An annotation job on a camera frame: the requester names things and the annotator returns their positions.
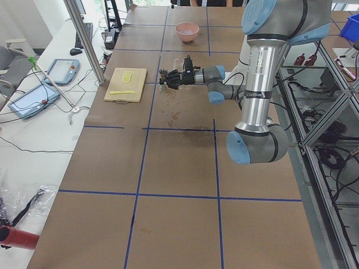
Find black keyboard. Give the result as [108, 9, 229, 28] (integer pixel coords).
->
[75, 22, 94, 48]

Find metal rod green tip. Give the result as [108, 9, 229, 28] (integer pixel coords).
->
[28, 57, 80, 113]

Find pink bowl of ice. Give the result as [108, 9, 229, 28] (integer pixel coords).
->
[175, 22, 200, 43]

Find aluminium frame post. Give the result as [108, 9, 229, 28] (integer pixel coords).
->
[64, 0, 105, 85]

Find red cylinder bottle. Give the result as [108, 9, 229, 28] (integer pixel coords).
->
[1, 226, 40, 250]

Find clear plastic bag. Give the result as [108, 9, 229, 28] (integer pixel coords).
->
[1, 184, 58, 226]

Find clear wine glass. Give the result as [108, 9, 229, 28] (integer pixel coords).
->
[173, 58, 183, 72]

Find blue plastic bin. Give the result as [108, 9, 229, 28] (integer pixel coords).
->
[340, 13, 359, 42]

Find near blue teach pendant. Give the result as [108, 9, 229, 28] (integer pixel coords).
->
[7, 84, 60, 119]

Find far blue teach pendant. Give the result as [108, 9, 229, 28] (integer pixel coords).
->
[46, 58, 80, 85]

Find wooden cutting board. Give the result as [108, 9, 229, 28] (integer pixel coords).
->
[104, 68, 147, 103]

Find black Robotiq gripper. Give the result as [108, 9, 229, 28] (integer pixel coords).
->
[159, 69, 196, 90]

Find grey office chair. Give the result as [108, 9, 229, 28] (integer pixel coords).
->
[1, 38, 33, 98]

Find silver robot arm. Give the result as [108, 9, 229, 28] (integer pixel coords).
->
[159, 0, 332, 164]

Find steel cocktail jigger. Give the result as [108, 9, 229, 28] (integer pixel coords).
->
[159, 69, 168, 85]

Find blue teach pendant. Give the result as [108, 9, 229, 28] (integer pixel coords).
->
[46, 58, 80, 85]
[7, 84, 60, 119]

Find black computer mouse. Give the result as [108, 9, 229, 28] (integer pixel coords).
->
[69, 48, 82, 56]

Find yellow plastic knife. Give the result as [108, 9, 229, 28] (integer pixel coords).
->
[109, 90, 136, 95]

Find lemon slices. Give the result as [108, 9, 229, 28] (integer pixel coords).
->
[122, 70, 133, 83]

